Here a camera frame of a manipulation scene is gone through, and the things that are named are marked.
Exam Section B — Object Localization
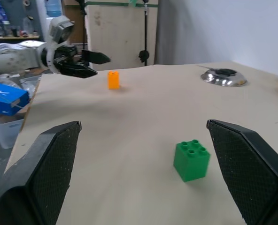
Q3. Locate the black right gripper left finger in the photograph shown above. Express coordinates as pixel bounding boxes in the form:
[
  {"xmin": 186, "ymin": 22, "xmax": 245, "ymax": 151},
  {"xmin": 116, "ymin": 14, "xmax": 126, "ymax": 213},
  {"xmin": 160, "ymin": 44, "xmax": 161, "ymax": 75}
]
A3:
[{"xmin": 0, "ymin": 120, "xmax": 82, "ymax": 225}]

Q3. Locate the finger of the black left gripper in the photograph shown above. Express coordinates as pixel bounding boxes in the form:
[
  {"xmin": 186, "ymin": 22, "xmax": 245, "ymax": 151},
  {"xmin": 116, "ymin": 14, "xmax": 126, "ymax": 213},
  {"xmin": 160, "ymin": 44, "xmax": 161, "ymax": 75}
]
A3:
[
  {"xmin": 56, "ymin": 62, "xmax": 98, "ymax": 79},
  {"xmin": 81, "ymin": 49, "xmax": 112, "ymax": 66}
]

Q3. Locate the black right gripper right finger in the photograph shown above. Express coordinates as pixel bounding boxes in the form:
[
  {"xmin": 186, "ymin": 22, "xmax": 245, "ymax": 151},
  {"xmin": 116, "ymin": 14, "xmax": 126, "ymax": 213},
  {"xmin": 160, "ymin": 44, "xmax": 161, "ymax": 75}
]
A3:
[{"xmin": 206, "ymin": 119, "xmax": 278, "ymax": 225}]

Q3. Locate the orange toy brick cube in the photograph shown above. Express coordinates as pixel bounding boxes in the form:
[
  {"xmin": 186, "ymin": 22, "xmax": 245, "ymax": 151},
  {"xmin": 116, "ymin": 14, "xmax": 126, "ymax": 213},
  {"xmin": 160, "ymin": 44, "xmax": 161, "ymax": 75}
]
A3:
[{"xmin": 107, "ymin": 70, "xmax": 121, "ymax": 90}]

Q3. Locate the light wooden panel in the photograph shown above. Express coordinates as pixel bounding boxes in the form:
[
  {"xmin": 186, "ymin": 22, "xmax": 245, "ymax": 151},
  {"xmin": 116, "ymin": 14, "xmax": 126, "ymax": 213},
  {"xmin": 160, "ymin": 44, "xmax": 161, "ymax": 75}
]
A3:
[{"xmin": 85, "ymin": 0, "xmax": 159, "ymax": 71}]

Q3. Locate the blue water bottle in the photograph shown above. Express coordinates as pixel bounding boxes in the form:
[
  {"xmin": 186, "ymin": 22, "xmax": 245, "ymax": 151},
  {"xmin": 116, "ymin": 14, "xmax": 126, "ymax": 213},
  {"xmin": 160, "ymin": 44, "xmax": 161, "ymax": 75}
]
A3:
[{"xmin": 45, "ymin": 0, "xmax": 63, "ymax": 18}]

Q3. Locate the white plastic bin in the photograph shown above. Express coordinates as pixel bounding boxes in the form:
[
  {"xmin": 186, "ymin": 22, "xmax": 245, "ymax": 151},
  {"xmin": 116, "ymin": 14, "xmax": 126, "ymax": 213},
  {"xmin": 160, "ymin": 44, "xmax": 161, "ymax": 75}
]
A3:
[{"xmin": 0, "ymin": 112, "xmax": 25, "ymax": 150}]

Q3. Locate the wooden shelf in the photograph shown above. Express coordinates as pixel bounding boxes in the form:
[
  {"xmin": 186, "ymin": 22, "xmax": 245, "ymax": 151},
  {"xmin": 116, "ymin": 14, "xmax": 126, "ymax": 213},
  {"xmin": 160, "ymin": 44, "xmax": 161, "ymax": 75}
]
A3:
[{"xmin": 0, "ymin": 35, "xmax": 40, "ymax": 41}]

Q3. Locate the black stand pole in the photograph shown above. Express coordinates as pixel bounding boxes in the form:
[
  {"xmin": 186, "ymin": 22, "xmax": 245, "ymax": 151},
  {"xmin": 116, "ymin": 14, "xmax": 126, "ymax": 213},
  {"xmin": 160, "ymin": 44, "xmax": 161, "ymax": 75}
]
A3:
[{"xmin": 138, "ymin": 0, "xmax": 150, "ymax": 67}]

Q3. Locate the green toy brick cube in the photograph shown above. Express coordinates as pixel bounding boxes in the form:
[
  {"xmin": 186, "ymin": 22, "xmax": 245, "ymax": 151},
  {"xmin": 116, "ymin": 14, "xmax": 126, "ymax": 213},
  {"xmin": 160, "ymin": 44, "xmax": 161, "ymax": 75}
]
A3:
[{"xmin": 173, "ymin": 139, "xmax": 211, "ymax": 183}]

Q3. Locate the blue cardboard box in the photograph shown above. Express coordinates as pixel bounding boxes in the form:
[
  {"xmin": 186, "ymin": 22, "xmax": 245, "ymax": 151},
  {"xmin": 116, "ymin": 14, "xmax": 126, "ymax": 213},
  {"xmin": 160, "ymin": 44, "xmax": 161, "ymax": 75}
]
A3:
[{"xmin": 0, "ymin": 82, "xmax": 30, "ymax": 117}]

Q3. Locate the stainless steel bowl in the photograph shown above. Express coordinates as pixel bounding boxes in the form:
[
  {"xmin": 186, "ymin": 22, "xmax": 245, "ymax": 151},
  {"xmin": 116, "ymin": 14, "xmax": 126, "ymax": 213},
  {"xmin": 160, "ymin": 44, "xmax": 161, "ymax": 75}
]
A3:
[{"xmin": 200, "ymin": 67, "xmax": 248, "ymax": 88}]

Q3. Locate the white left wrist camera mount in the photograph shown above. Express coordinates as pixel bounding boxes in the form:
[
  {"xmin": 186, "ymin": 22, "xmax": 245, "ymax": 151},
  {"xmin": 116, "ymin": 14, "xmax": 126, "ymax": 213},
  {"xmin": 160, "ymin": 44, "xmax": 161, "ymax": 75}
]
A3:
[{"xmin": 44, "ymin": 15, "xmax": 75, "ymax": 71}]

